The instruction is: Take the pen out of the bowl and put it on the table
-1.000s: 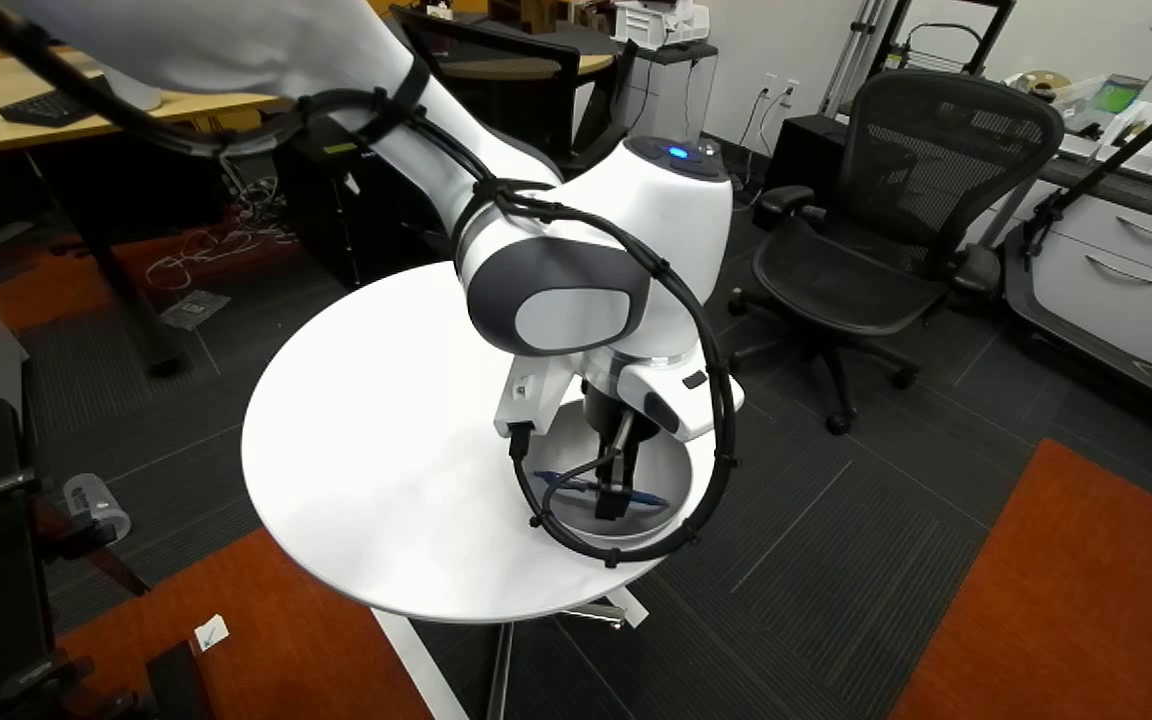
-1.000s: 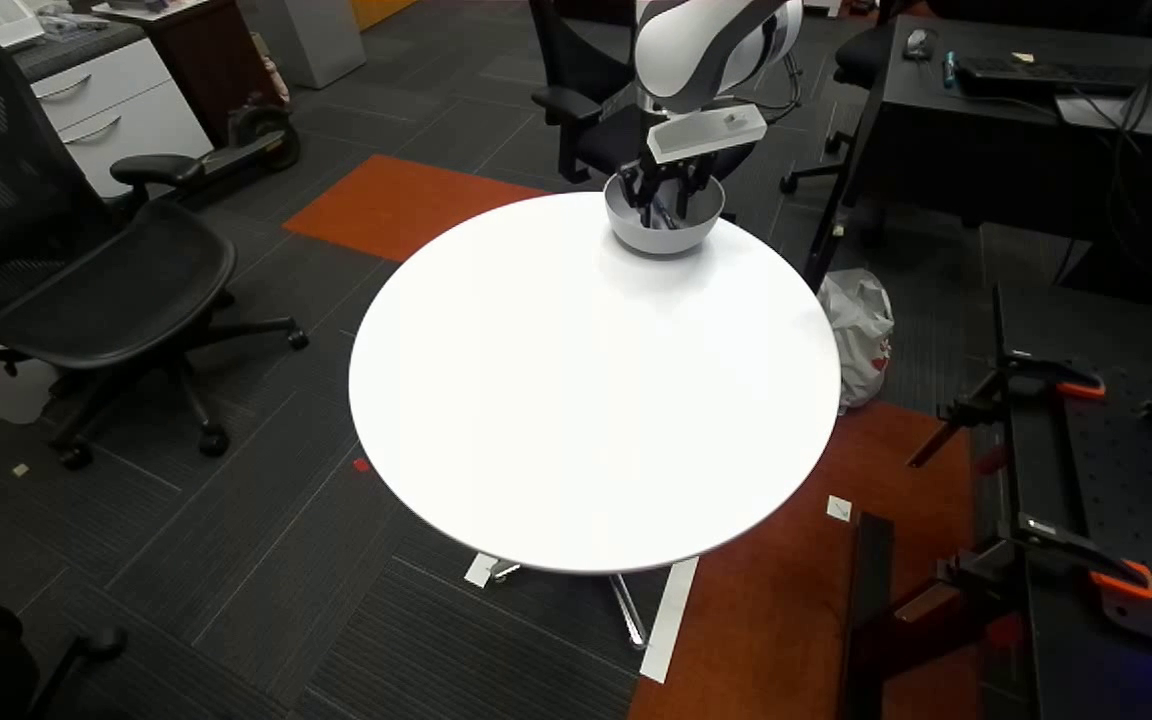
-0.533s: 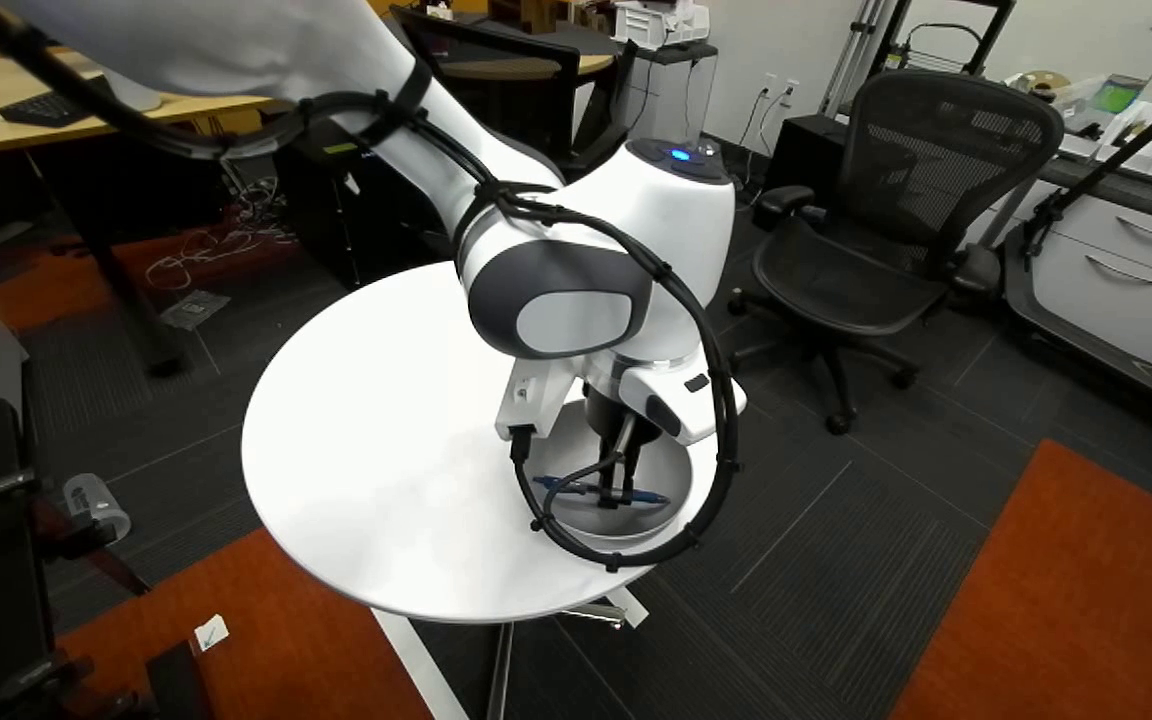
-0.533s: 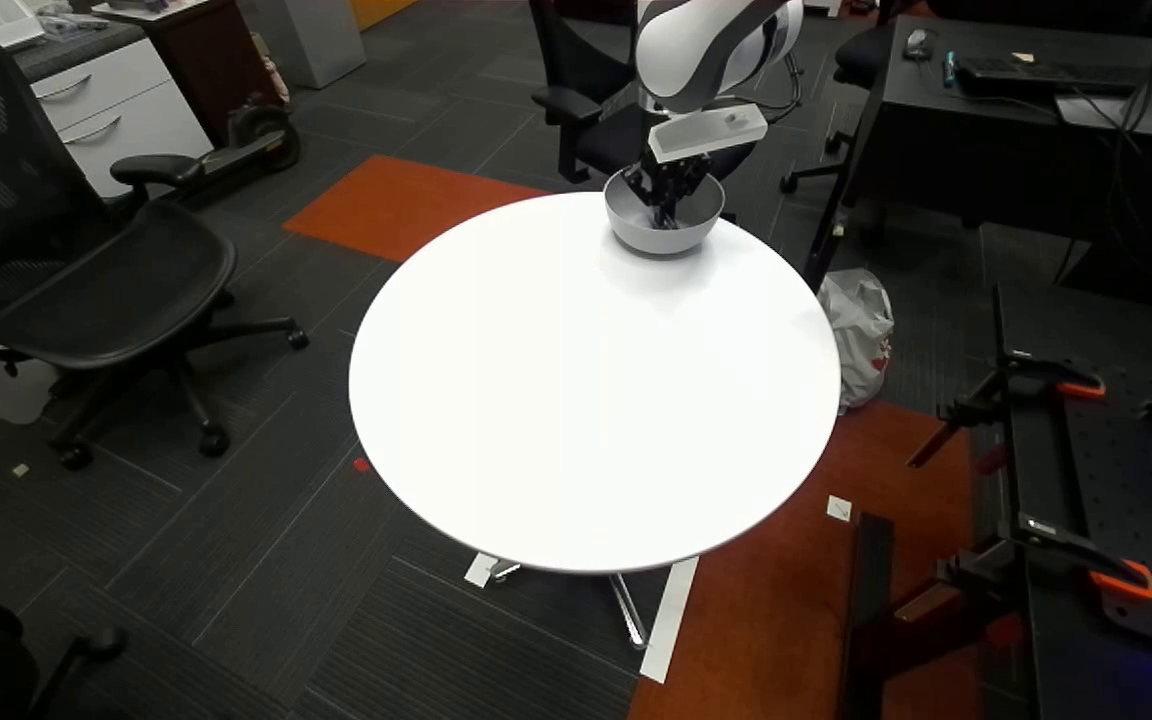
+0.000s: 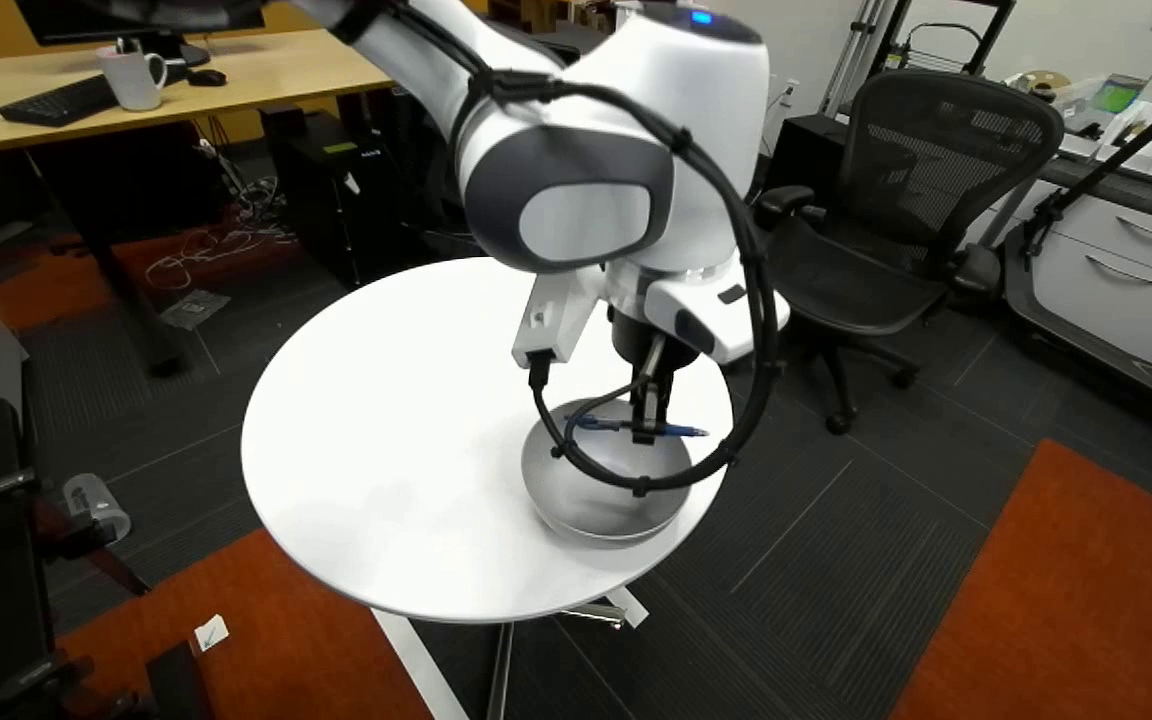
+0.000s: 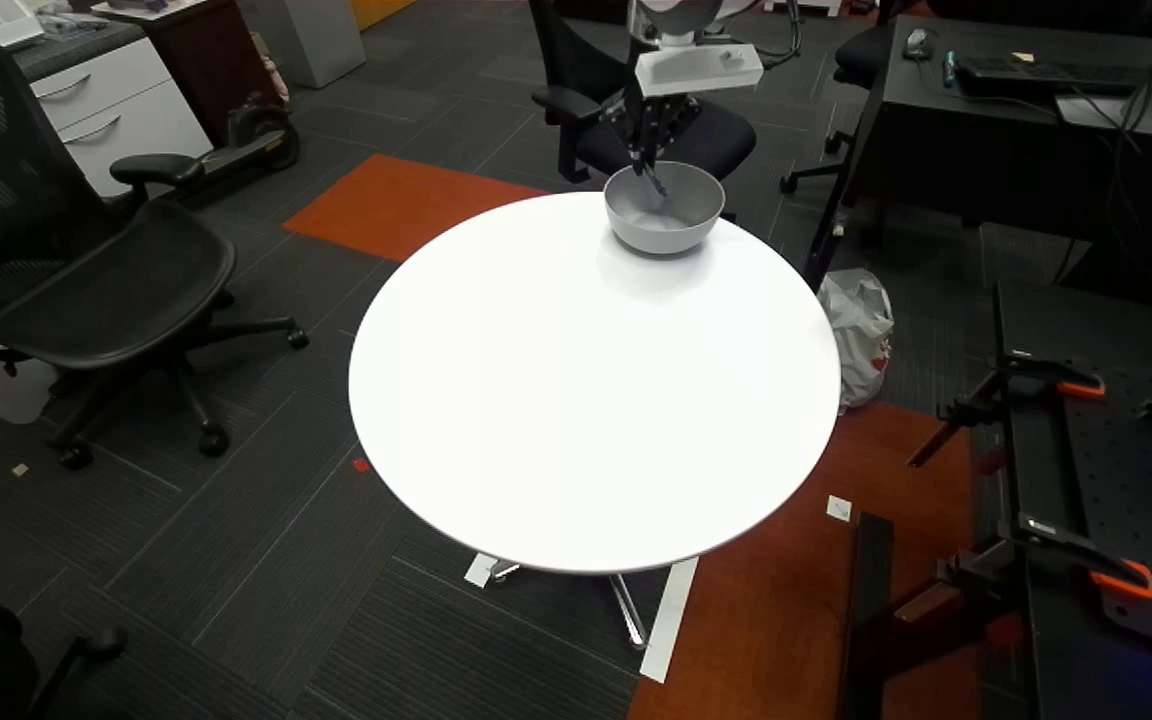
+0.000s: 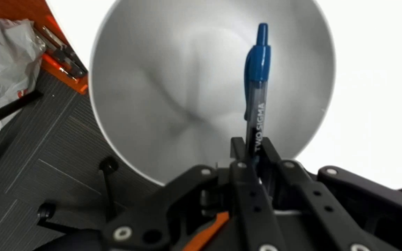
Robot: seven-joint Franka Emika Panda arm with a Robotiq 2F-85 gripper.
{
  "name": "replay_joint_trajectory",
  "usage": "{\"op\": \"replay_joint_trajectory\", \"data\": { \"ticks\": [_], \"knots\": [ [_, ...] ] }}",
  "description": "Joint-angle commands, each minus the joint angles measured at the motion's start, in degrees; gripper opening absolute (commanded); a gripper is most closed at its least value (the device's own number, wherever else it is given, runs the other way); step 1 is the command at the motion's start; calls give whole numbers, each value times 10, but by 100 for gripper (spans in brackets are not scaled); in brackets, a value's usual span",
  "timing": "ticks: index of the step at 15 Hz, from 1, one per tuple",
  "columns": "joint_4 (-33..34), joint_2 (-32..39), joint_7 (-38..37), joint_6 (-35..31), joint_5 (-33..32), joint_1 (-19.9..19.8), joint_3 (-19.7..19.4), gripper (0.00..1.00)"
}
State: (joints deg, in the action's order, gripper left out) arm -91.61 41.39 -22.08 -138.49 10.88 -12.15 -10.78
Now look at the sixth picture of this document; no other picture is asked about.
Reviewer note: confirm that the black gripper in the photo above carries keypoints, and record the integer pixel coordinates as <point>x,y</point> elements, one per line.
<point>658,114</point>

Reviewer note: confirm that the blue pen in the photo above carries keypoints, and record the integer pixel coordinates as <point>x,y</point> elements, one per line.
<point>658,191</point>

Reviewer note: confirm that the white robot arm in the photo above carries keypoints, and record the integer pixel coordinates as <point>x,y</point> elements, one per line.
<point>677,16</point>

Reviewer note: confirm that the grey round bowl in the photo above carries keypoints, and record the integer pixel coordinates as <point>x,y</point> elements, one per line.
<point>660,225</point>

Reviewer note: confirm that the black swivel chair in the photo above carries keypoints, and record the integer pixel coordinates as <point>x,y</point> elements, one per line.
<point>859,61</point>

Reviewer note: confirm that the clear plastic bag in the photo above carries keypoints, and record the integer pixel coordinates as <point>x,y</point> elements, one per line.
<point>859,333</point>

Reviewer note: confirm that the grey computer mouse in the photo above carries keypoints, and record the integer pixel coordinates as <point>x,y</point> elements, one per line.
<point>919,41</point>

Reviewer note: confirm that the blue marker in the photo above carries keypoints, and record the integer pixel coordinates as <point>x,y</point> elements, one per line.
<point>948,64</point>

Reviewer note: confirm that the black office desk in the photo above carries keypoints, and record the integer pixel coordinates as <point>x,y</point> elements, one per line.
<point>1001,135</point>

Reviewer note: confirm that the grey metal cabinet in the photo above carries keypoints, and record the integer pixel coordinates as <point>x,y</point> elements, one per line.
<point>311,39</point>

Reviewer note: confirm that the black flat keyboard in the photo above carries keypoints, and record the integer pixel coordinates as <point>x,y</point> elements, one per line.
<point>1040,72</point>

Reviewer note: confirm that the black electric scooter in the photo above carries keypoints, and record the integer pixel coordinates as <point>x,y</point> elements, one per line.
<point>257,135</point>

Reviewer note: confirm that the small white paper scrap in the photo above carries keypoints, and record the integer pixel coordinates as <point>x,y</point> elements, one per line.
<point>841,509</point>

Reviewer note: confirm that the dark brown wooden cabinet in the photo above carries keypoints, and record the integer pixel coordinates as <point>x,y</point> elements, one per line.
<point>208,61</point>

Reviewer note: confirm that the white table base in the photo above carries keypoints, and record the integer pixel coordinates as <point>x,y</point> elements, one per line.
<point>671,623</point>

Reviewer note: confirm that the white drawer cabinet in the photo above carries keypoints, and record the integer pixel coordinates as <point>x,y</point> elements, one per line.
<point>119,114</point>

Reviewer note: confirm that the black mesh office chair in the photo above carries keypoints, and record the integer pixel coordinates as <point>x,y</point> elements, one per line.
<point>109,284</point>

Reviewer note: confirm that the black workbench with breadboard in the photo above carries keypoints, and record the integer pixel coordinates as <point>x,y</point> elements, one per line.
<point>1120,533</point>

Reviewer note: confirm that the white wrist camera block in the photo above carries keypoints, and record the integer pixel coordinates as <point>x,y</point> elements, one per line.
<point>698,64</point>

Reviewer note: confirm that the black upright stand post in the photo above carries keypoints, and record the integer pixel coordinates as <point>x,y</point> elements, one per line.
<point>869,613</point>

